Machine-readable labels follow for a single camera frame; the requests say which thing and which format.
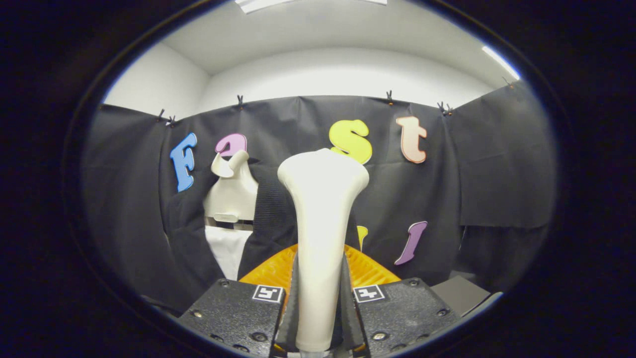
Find black blazer jacket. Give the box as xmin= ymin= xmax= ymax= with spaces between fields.
xmin=161 ymin=158 xmax=361 ymax=299

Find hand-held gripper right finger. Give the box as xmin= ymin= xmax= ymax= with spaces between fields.
xmin=342 ymin=244 xmax=463 ymax=358

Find grey cabinet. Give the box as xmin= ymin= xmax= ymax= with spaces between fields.
xmin=431 ymin=275 xmax=492 ymax=317

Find white garment steamer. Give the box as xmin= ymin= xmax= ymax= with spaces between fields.
xmin=277 ymin=148 xmax=370 ymax=354

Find black backdrop cloth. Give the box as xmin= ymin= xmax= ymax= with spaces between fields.
xmin=82 ymin=82 xmax=557 ymax=315

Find large ceiling light panel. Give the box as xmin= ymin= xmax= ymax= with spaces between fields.
xmin=235 ymin=0 xmax=388 ymax=14

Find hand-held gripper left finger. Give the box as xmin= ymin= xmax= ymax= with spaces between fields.
xmin=178 ymin=244 xmax=300 ymax=358

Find row of black clips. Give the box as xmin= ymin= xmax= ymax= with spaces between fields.
xmin=157 ymin=77 xmax=515 ymax=125

